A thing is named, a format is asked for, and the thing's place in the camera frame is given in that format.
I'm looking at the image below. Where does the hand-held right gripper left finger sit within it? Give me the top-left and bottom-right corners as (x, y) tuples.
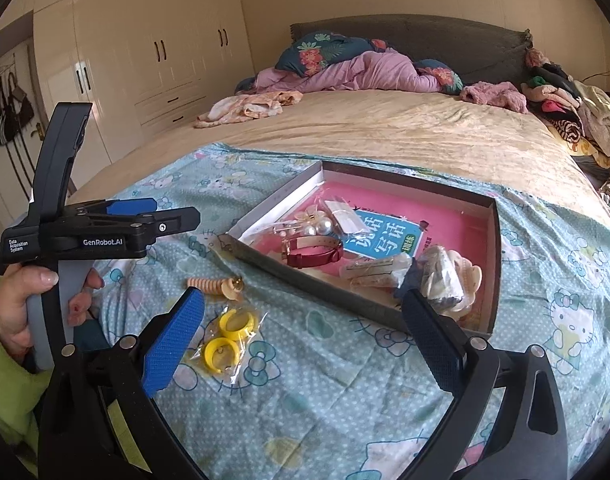
(37, 287), (208, 480)

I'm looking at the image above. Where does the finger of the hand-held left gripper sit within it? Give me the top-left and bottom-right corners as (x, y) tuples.
(127, 206), (202, 256)
(70, 199), (158, 218)

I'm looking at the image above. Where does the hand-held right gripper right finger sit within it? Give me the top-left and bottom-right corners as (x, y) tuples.
(401, 289), (570, 480)

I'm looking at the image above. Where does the yellow hoop earring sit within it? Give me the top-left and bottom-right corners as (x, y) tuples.
(219, 309), (256, 339)
(204, 338), (237, 373)

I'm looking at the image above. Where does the bagged dark patterned hair clip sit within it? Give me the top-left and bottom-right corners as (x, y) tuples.
(415, 244), (468, 311)

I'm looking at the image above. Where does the clear plastic earring bag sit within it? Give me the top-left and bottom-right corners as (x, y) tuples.
(197, 305), (270, 390)

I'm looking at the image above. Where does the bagged earring card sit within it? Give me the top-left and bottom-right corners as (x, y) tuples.
(271, 221), (308, 242)

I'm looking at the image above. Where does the clear plastic hair clip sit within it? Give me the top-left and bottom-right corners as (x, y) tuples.
(292, 204), (322, 226)

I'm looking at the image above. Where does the shallow cardboard box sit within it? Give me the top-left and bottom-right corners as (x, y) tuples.
(212, 160), (503, 338)

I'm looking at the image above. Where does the leather strap wristwatch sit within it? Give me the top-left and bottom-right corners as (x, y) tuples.
(282, 236), (344, 268)

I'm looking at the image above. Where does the person's left forearm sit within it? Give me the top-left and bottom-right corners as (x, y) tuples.
(0, 275), (53, 466)

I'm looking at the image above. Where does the person's left hand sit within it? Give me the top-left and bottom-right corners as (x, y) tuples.
(0, 265), (106, 351)

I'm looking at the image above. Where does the hanging black handbag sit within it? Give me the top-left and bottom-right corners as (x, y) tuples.
(0, 80), (22, 146)

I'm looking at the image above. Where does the hanging brown handbag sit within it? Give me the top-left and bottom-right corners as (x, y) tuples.
(7, 75), (36, 127)

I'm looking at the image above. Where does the cream hair claw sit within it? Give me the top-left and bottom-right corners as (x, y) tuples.
(437, 247), (483, 318)

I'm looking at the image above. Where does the clear packet with beige clips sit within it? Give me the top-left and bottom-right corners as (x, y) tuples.
(339, 254), (413, 288)

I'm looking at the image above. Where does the pink book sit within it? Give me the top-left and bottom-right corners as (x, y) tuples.
(280, 182), (490, 311)

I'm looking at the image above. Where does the cartoon cat printed blanket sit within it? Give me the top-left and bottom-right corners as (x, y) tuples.
(70, 142), (610, 480)

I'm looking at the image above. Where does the cream wardrobe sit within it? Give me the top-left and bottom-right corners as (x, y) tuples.
(32, 0), (256, 171)

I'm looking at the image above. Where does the peach printed garment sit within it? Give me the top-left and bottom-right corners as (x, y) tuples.
(194, 91), (303, 128)

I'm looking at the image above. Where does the small clear plastic packet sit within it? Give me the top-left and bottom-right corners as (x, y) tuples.
(326, 199), (360, 237)

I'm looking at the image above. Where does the beige bedspread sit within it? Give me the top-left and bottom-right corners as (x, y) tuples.
(65, 87), (610, 241)

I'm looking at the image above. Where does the dark floral pillow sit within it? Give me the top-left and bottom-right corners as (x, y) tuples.
(415, 60), (463, 96)
(275, 30), (386, 73)

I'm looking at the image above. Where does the pink quilt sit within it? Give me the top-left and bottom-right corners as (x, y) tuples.
(237, 50), (446, 93)

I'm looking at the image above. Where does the pink fuzzy garment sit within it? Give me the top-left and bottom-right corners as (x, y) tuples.
(460, 81), (528, 113)

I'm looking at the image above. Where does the pile of clothes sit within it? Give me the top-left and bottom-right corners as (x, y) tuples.
(522, 47), (610, 211)

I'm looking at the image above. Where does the dark grey headboard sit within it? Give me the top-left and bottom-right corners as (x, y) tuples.
(290, 14), (533, 86)

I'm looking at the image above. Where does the beige coil hair tie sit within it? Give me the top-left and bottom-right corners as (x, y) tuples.
(186, 274), (246, 302)

